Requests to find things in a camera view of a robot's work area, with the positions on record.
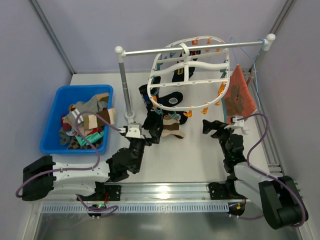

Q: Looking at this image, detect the pile of socks in bin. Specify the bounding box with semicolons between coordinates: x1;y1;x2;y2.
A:
58;92;111;150

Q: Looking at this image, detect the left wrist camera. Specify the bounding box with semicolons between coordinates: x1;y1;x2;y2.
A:
119;122;145;139

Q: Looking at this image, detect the white oval clip hanger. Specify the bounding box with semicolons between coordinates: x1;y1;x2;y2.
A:
146;35;230;118

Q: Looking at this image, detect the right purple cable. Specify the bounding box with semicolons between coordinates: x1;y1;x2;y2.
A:
232;113;307;228

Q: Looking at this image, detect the navy christmas sock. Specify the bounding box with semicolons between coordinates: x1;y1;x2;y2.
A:
171;50;201;83

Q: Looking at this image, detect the blue wire hanger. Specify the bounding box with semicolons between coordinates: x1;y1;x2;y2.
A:
229;37;265;111

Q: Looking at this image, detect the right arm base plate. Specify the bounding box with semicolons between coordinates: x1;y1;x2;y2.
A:
208;182;245;200

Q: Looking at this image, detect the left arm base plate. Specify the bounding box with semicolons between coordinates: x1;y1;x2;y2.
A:
80;182;122;202

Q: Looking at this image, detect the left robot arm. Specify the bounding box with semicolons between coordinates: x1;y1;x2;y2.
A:
16;136;160;202

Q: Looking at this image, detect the aluminium rail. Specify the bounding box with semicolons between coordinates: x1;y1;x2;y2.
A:
29;182;305;205

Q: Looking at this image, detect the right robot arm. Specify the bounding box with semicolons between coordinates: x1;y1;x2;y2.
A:
202;119;309;230

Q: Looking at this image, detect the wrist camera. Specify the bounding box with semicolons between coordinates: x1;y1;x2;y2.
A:
119;122;145;139
224;115;245;130

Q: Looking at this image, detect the beige brown striped sock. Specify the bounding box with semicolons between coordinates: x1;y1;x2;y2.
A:
83;108;116;130

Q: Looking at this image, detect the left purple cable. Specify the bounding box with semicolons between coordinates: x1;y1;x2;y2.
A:
15;111;126;198

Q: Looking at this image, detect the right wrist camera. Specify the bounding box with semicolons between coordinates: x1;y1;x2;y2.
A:
224;115;245;130

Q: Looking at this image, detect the white drying rack stand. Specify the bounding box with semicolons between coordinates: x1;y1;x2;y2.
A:
114;33;276;123

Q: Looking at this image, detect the blue plastic bin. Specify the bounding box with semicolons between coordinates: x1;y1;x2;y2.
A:
40;84;115;155

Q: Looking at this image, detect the black blue sport sock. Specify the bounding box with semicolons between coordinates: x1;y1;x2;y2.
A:
157;91;183;107
138;84;154;112

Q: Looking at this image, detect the purple cable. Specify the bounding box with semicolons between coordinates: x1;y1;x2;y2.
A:
15;111;126;198
232;113;307;228

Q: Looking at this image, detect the orange bear towel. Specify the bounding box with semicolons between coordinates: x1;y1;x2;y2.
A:
222;64;258;124

